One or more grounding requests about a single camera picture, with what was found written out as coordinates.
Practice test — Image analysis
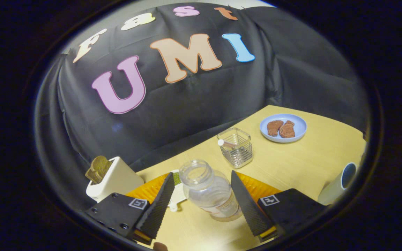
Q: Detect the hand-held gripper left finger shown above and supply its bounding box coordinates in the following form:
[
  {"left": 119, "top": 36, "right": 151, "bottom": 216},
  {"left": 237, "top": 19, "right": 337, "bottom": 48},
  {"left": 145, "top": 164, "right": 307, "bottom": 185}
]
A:
[{"left": 84, "top": 172, "right": 175, "bottom": 245}]

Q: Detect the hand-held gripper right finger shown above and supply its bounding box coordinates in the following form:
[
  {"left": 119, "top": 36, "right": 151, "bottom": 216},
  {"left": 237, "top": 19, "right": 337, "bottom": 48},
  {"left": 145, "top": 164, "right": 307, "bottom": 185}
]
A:
[{"left": 231, "top": 170, "right": 327, "bottom": 243}]

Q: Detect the clear plastic juice bottle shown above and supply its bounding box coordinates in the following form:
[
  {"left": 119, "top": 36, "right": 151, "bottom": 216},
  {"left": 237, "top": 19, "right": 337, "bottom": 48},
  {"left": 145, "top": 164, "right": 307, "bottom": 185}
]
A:
[{"left": 179, "top": 159, "right": 243, "bottom": 222}]

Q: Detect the white cup blue inside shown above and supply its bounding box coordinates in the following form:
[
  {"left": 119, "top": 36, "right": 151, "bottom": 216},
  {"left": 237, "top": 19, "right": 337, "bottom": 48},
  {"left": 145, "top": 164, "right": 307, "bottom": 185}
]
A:
[{"left": 318, "top": 162, "right": 357, "bottom": 205}]

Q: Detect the orange ribbed tray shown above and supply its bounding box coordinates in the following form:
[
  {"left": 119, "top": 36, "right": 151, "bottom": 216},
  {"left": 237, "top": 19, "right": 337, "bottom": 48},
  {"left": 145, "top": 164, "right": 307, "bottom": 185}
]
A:
[{"left": 126, "top": 171, "right": 282, "bottom": 210}]

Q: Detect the white toaster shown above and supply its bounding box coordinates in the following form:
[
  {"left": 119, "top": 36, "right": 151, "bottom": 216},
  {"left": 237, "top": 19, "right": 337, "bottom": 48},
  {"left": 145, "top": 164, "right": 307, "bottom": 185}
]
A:
[{"left": 86, "top": 156, "right": 145, "bottom": 203}]

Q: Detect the clear ribbed glass container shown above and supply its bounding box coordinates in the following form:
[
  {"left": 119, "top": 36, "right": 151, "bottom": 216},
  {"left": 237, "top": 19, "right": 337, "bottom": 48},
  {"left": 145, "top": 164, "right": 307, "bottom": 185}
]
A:
[{"left": 217, "top": 127, "right": 254, "bottom": 169}]

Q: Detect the wooden table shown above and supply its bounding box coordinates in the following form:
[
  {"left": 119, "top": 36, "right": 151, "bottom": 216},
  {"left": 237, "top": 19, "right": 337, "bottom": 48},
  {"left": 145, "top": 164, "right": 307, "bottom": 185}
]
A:
[{"left": 131, "top": 105, "right": 367, "bottom": 251}]

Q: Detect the toast slice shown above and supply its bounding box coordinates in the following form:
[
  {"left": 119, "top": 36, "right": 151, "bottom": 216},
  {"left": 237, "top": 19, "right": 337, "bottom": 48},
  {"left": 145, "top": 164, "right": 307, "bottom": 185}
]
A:
[{"left": 85, "top": 155, "right": 113, "bottom": 184}]

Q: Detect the brown meat piece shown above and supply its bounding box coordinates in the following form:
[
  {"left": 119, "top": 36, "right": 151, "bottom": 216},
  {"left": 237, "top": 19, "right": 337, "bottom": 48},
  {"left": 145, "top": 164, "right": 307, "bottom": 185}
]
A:
[
  {"left": 267, "top": 120, "right": 284, "bottom": 137},
  {"left": 279, "top": 120, "right": 296, "bottom": 138}
]

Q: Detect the light blue plate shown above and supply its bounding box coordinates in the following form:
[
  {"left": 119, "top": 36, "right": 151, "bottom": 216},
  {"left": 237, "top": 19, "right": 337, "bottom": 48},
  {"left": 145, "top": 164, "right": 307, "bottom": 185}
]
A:
[{"left": 260, "top": 114, "right": 307, "bottom": 143}]

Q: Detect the black backdrop cloth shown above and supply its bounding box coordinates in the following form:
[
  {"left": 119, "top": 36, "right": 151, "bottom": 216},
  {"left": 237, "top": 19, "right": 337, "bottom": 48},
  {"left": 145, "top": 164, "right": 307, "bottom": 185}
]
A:
[{"left": 35, "top": 3, "right": 369, "bottom": 210}]

